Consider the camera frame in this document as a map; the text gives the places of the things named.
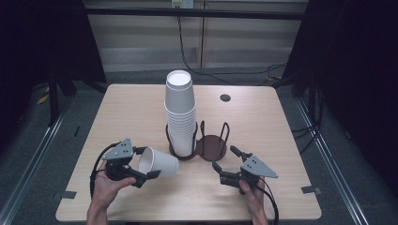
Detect dark brown double cup holder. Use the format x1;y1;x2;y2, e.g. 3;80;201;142
164;120;231;162

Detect left hand-held gripper cable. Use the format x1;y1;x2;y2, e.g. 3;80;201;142
89;142;122;200

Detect single white paper cup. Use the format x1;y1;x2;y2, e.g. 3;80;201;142
138;146;180;178

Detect dark curtain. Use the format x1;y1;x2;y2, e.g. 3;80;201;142
0;0;108;151
282;0;398;199

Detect stack of white paper cups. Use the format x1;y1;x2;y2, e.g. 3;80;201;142
163;69;198;158

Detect hand-held gripper cable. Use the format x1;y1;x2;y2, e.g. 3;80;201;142
89;142;122;200
256;177;280;225

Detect person's right hand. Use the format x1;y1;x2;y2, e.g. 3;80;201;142
238;180;267;215

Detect grey tape strip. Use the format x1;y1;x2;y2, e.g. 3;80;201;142
52;189;78;201
300;185;323;196

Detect black floor cables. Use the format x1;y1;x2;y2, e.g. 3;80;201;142
290;88;325;155

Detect metal floor rail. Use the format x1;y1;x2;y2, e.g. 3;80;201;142
0;101;73;225
294;97;371;225

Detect braided black cable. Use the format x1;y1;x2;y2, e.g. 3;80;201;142
176;8;287;87

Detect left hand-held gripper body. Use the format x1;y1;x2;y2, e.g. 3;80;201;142
100;138;136;182

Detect white wall socket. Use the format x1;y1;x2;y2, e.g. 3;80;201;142
171;0;195;9

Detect yellow floor tape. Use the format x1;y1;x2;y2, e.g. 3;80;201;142
36;93;51;105

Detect black horizontal bar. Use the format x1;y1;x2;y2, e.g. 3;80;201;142
83;7;310;22

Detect person's left hand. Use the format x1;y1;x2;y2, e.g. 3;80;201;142
89;169;138;210

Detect right hand-held gripper cable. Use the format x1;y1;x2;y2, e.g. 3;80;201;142
256;177;280;225

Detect black metal stand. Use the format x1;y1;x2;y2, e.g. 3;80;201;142
47;73;60;127
307;73;317;126

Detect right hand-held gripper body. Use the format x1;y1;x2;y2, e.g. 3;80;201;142
239;155;279;188

